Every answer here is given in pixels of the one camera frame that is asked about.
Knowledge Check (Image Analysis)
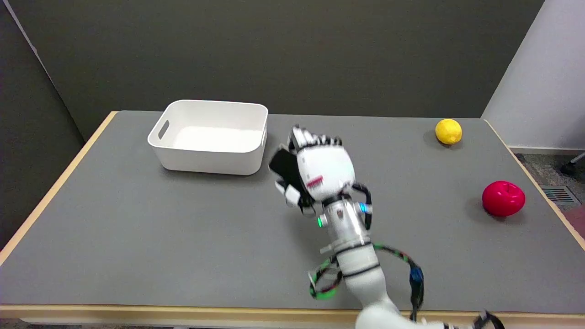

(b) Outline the yellow lemon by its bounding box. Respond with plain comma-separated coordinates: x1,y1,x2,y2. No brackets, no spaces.
435,118,463,146

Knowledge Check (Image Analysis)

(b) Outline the red apple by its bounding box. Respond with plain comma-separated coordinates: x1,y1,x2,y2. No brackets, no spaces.
482,180,526,217

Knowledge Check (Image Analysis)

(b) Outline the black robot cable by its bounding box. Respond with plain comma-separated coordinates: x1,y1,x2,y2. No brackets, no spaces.
372,243,425,323

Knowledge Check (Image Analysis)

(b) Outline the white plastic container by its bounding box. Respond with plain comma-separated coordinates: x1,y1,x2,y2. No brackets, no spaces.
147,100,269,176

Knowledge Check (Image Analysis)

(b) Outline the black chalkboard eraser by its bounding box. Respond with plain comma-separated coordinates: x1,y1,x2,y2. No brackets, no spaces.
268,148,303,194

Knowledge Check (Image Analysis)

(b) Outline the floor vent grille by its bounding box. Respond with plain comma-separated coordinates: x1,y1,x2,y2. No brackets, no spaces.
541,186,577,204

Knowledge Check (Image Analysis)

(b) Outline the green wrapped robot cable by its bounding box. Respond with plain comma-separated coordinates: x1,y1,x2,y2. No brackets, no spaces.
308,257,343,300

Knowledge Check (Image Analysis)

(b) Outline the black chair leg caster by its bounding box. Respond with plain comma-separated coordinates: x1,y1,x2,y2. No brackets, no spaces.
560,153,585,176

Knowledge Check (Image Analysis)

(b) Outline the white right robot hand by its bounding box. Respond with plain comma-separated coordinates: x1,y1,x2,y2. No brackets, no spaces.
273,124,357,215

